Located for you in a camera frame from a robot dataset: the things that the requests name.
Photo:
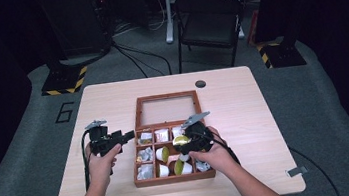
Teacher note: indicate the white desk frame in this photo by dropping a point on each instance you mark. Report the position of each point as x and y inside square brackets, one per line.
[169, 18]

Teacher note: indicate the black stand with striped base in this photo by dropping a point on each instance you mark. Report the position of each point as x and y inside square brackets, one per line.
[64, 81]
[283, 55]

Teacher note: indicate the black table grommet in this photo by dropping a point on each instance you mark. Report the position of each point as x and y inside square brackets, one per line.
[200, 84]

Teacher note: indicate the brown wooden box base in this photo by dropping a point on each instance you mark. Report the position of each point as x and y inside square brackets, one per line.
[172, 179]

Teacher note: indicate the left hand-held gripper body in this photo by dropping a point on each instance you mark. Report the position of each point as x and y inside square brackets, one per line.
[100, 140]

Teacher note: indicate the grey tape piece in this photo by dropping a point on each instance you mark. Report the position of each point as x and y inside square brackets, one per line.
[296, 171]

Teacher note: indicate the red object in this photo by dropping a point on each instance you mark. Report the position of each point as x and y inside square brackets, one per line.
[252, 29]

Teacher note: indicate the black folding chair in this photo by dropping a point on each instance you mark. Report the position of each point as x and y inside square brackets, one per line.
[208, 23]

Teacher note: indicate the green-lidded white coffee capsule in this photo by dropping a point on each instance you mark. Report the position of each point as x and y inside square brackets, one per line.
[182, 167]

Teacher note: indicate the yellow-green tea bag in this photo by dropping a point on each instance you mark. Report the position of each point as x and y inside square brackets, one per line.
[181, 140]

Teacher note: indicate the silver foil packet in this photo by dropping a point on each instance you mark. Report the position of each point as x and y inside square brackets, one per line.
[145, 137]
[145, 154]
[145, 171]
[202, 166]

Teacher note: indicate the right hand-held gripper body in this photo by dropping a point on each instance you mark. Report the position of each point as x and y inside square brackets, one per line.
[201, 138]

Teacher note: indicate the yellow-lidded white coffee capsule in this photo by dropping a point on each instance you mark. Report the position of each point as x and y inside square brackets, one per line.
[162, 154]

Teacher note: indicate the person's right hand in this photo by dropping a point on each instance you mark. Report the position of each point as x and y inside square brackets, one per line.
[216, 156]

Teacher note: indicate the person's left hand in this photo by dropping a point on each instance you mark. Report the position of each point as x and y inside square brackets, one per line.
[100, 169]

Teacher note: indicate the white packet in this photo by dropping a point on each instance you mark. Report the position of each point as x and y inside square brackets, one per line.
[162, 135]
[176, 131]

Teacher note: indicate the black cabinet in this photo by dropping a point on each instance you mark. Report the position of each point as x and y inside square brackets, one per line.
[76, 22]

